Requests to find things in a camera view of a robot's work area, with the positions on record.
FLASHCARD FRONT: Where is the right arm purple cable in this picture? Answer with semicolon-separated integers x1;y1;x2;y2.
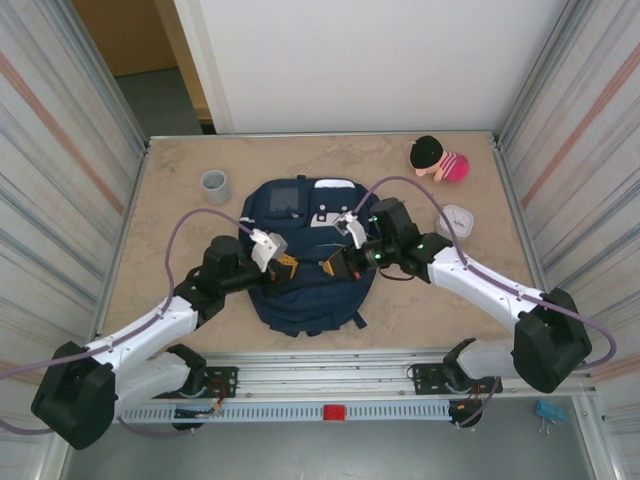
354;175;617;430

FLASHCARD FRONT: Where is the blue binder clip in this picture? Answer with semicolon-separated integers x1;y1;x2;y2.
535;398;567;435

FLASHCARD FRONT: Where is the pink plush doll black hair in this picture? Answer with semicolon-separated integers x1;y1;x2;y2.
408;134;471;185

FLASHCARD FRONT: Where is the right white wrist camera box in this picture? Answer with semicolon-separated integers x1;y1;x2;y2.
332;209;371;249

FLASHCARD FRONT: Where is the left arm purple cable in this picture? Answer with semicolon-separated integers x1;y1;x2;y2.
0;208;256;441

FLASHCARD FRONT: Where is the navy blue backpack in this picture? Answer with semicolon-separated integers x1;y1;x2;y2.
238;174;377;337

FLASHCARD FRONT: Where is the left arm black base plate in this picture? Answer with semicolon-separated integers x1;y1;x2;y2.
148;366;239;400

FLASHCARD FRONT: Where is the translucent enclosure side panel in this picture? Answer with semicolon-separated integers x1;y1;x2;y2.
0;0;150;446
497;0;640;436

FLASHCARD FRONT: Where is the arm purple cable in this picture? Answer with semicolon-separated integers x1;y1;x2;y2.
354;175;617;430
0;208;256;441

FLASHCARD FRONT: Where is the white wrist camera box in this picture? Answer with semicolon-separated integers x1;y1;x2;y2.
332;209;371;249
248;228;289;274

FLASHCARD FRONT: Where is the brown wooden door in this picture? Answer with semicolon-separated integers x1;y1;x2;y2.
72;0;211;126

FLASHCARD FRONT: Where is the white square box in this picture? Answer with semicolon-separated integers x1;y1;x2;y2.
434;203;476;241

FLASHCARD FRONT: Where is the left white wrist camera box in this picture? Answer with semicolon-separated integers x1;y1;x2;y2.
248;228;289;274

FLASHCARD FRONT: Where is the aluminium mounting rail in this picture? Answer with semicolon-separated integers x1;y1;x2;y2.
54;349;599;402

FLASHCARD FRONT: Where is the grey plastic cup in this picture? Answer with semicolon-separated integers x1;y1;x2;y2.
200;169;231;206

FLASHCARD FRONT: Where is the slotted grey cable duct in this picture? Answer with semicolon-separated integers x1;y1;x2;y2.
117;402;454;425

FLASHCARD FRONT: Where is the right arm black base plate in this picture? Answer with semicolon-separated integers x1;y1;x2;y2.
411;360;503;396

